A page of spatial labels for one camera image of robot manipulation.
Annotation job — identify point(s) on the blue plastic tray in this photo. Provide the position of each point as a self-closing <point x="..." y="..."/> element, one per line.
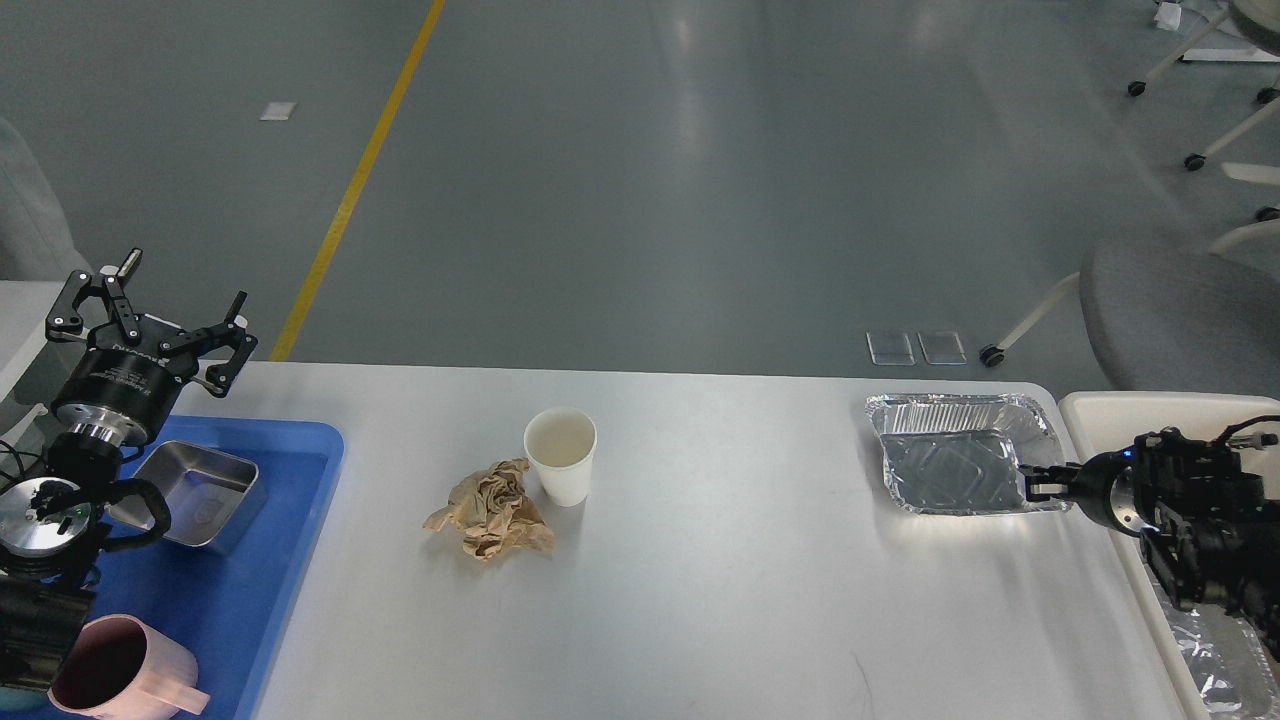
<point x="230" y="607"/>

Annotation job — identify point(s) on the crumpled brown paper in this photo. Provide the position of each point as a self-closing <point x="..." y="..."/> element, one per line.
<point x="493" y="514"/>

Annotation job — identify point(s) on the stainless steel rectangular tray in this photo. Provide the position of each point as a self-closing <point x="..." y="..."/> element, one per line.
<point x="214" y="497"/>

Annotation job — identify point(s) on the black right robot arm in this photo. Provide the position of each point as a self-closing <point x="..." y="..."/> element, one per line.
<point x="1205" y="526"/>

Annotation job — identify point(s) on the aluminium foil tray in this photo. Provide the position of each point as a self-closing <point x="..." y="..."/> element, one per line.
<point x="961" y="455"/>

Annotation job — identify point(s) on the cream plastic bin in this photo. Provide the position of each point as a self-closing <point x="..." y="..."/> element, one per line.
<point x="1107" y="421"/>

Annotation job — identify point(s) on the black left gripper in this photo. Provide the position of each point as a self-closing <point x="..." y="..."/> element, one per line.
<point x="115" y="390"/>

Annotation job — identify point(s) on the foil tray in bin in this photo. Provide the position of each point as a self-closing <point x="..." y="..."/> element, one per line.
<point x="1230" y="672"/>

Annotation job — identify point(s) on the white paper cup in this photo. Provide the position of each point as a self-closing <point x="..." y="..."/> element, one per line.
<point x="560" y="443"/>

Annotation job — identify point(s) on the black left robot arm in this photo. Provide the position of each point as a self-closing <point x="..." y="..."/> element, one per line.
<point x="74" y="504"/>

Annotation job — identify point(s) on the pink plastic mug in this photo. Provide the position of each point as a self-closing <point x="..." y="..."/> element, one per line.
<point x="122" y="668"/>

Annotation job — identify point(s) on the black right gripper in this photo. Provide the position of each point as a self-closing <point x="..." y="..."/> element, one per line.
<point x="1104" y="490"/>

